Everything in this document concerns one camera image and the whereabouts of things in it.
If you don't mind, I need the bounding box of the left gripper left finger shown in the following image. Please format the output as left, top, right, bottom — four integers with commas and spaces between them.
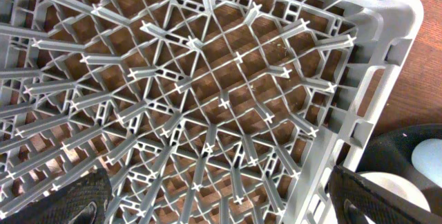
1, 169, 112, 224

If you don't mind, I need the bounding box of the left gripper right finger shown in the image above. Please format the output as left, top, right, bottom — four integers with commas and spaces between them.
328, 165, 441, 224

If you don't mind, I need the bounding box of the grey plastic dishwasher rack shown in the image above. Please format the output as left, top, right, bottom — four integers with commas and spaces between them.
1, 0, 424, 223

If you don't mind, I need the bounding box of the grey round plate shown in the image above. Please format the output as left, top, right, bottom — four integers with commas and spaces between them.
323, 171, 432, 224

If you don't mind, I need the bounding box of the round black serving tray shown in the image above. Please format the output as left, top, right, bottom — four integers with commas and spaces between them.
357, 124, 441, 191

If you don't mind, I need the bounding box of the light blue plastic cup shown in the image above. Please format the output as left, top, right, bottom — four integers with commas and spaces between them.
412, 138, 442, 187

